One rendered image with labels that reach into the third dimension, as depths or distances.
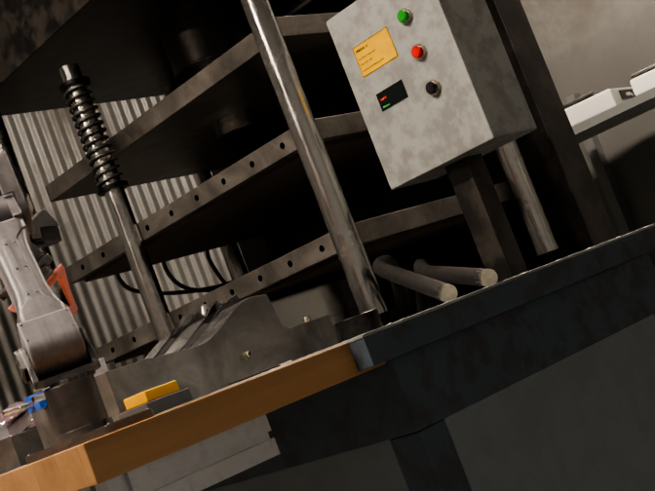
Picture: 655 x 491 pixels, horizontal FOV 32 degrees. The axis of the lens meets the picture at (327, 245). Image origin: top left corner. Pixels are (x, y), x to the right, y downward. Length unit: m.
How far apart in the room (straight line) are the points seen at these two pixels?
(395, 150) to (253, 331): 0.62
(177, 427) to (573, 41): 3.68
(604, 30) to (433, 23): 2.29
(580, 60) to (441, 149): 2.33
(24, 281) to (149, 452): 0.46
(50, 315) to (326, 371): 0.38
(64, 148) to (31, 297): 3.10
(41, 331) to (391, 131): 1.19
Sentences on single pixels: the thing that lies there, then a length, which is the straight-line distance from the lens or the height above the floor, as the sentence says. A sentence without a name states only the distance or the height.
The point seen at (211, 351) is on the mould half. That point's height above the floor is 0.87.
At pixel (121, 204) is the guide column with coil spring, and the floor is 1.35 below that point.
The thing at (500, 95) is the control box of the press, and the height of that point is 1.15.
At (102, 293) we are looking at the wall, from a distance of 4.42.
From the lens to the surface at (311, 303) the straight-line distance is 2.85.
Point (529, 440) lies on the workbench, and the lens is 1.48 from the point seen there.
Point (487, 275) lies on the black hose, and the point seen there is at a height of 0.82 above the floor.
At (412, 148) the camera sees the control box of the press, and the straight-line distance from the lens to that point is 2.40.
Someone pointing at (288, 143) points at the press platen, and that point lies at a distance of 2.56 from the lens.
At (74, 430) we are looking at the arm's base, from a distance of 1.39.
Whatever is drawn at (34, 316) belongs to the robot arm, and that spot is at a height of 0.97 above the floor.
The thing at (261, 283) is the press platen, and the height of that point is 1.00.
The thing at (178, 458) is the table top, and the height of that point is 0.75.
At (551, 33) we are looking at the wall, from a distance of 4.69.
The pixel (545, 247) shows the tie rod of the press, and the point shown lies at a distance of 2.92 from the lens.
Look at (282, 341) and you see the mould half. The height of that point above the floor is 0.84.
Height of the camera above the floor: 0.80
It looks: 5 degrees up
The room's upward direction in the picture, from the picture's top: 21 degrees counter-clockwise
